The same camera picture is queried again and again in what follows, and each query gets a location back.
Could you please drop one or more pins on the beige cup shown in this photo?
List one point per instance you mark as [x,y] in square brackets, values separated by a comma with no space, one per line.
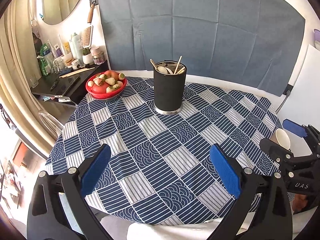
[282,137]

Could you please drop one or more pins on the row of toiletry bottles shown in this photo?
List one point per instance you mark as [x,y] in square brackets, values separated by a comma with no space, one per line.
[75,47]

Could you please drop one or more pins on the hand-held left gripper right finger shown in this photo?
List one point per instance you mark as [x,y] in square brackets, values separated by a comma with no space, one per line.
[225,171]

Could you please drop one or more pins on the cream curtain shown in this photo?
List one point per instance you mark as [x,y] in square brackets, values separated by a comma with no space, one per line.
[17,67]

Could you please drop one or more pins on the person's right hand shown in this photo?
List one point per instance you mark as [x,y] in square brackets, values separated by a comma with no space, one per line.
[300,202]

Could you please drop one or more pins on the black laptop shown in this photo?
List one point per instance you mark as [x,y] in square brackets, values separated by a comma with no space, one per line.
[66,85]

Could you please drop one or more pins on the red fruit bowl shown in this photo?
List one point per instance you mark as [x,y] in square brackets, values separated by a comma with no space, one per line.
[95,93]

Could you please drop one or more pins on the pile of strawberries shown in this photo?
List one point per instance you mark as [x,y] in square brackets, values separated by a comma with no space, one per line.
[111,81]

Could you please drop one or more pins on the pink lidded jar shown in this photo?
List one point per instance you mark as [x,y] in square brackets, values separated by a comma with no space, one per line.
[98,58]

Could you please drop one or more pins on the blue backdrop cloth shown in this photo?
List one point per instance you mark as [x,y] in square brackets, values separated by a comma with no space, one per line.
[200,30]

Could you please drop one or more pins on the small potted plant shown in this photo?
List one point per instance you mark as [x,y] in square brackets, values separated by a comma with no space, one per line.
[87,58]

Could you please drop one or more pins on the black cylindrical utensil holder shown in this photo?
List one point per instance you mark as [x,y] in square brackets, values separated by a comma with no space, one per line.
[168,92]

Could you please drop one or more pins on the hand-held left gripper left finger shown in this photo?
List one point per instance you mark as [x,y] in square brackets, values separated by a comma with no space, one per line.
[96,170]

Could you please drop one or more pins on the red apple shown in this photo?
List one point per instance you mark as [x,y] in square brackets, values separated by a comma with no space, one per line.
[100,88]
[111,74]

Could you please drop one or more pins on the blue patterned tablecloth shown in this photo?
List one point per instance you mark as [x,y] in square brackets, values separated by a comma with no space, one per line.
[162,142]

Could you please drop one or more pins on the plain cream spoon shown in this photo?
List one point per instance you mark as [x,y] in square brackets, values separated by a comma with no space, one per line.
[167,70]

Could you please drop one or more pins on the round wall mirror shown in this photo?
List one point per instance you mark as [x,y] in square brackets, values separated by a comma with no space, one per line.
[62,0]

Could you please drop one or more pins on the black side table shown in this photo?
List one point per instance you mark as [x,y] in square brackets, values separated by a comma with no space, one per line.
[82,87]

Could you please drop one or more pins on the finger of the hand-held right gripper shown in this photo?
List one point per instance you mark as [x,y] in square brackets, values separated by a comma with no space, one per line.
[295,127]
[272,147]

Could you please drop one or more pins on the clear drinking glass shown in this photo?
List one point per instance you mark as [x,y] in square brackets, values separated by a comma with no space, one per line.
[34,82]

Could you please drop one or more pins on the clear plastic chair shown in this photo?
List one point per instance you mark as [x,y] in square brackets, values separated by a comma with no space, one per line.
[47,116]

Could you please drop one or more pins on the black wall hook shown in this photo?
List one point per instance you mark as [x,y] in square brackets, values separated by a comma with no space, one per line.
[93,0]

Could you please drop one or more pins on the long wooden stick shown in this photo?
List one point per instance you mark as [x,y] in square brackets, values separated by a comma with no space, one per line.
[77,72]

